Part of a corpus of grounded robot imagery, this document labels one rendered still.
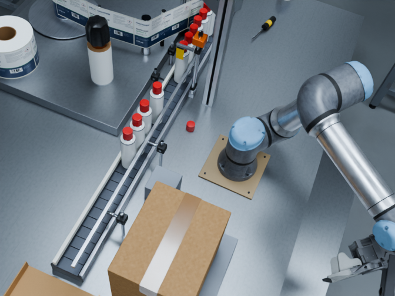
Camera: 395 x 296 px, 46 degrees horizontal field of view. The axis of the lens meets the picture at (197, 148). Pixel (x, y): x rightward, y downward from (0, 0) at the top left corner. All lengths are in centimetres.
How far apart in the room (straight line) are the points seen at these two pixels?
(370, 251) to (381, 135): 203
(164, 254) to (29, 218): 58
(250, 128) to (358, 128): 167
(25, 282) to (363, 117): 238
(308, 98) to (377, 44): 261
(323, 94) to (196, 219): 49
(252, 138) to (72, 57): 86
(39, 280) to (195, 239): 55
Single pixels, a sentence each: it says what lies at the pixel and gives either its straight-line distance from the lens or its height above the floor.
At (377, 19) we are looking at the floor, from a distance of 405.
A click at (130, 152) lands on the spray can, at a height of 99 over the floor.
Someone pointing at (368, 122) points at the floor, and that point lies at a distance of 327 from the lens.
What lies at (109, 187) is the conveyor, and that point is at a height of 88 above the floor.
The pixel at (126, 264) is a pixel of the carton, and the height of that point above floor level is 112.
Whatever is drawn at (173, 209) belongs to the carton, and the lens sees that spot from 135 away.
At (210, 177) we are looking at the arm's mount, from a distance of 174.
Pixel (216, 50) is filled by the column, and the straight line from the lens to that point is 171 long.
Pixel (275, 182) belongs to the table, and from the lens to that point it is 179.
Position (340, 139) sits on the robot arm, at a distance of 122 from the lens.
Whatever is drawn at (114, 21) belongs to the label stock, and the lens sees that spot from 198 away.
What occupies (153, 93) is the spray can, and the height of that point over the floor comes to 105.
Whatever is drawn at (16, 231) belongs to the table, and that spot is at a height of 83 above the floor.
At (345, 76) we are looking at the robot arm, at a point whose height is 145.
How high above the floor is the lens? 233
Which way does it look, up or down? 56 degrees down
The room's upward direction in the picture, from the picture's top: 10 degrees clockwise
